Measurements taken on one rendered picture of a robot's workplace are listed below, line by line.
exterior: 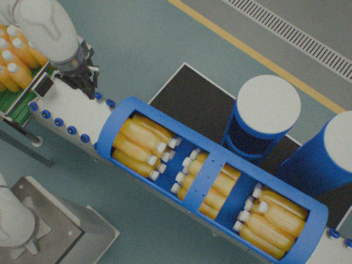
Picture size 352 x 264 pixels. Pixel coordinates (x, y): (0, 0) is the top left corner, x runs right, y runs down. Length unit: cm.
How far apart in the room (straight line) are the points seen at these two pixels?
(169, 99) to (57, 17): 181
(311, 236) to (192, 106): 147
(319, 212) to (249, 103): 55
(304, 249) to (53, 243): 93
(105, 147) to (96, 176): 123
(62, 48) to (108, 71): 203
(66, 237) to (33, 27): 92
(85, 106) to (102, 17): 151
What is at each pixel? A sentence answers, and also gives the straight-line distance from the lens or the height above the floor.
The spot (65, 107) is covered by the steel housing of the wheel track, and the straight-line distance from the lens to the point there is 181.
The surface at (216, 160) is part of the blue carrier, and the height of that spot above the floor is 122.
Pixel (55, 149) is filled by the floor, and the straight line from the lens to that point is 277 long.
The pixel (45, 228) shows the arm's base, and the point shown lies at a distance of 155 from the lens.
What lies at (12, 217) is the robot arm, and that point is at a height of 126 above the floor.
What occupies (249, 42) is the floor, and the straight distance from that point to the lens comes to 300.
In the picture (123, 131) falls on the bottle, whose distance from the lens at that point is 143.
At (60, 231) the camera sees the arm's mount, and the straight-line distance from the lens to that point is 154.
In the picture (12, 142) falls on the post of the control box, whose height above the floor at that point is 61.
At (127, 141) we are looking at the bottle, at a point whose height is 115.
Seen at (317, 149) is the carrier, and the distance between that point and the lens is 172.
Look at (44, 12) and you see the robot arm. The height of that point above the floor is 189.
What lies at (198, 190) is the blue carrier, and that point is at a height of 121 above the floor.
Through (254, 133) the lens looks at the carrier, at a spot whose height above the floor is 100.
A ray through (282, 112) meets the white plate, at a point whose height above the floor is 104.
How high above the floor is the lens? 251
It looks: 72 degrees down
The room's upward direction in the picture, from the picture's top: 5 degrees counter-clockwise
